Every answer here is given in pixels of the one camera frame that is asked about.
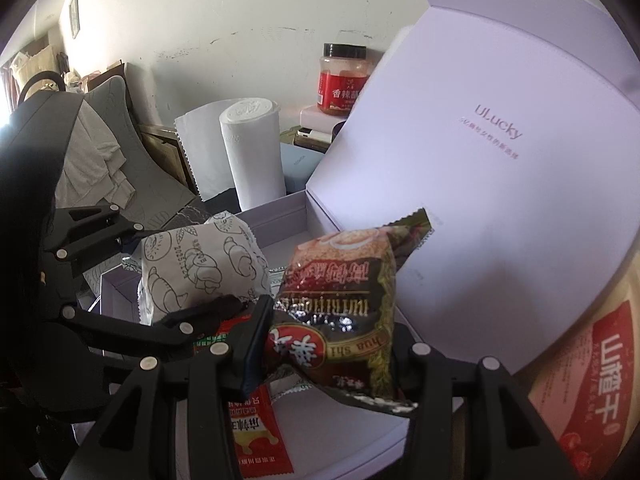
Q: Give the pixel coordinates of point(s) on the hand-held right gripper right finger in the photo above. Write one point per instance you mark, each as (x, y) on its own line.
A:
(425, 375)

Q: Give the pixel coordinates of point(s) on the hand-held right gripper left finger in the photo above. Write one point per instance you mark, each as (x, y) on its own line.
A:
(252, 375)

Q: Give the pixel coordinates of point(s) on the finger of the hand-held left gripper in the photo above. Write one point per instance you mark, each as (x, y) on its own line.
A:
(200, 316)
(100, 240)

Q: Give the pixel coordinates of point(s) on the red sauce sachet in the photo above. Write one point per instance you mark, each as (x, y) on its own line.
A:
(255, 440)

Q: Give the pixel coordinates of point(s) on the brown noodle snack packet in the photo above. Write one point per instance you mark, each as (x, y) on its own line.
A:
(340, 310)

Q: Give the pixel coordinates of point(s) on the lavender gift box with lid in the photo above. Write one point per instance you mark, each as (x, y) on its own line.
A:
(500, 185)

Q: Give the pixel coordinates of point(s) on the white crumpled cloth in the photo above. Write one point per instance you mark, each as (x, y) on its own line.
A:
(95, 160)

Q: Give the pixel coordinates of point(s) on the grey chair cushion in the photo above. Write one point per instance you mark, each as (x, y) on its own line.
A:
(155, 175)

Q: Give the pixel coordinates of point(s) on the dark patterned mat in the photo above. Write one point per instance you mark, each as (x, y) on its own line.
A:
(190, 217)

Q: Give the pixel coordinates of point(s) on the brown cardboard pieces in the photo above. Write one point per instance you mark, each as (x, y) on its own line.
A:
(167, 152)

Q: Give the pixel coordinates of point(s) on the red and white snack bag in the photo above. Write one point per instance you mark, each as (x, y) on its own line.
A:
(595, 375)

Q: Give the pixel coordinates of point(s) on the white paper towel roll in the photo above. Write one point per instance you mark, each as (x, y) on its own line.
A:
(255, 155)

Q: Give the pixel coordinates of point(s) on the light blue box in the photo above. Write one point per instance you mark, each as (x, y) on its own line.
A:
(300, 167)

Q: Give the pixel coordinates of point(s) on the white and black device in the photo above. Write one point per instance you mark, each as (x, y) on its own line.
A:
(312, 139)

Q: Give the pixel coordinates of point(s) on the small white box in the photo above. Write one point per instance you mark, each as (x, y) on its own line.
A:
(320, 117)

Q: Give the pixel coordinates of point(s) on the red jar with black lid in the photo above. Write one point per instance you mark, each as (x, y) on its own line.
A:
(342, 85)

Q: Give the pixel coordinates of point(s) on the small wall frame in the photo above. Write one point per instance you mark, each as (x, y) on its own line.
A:
(74, 14)

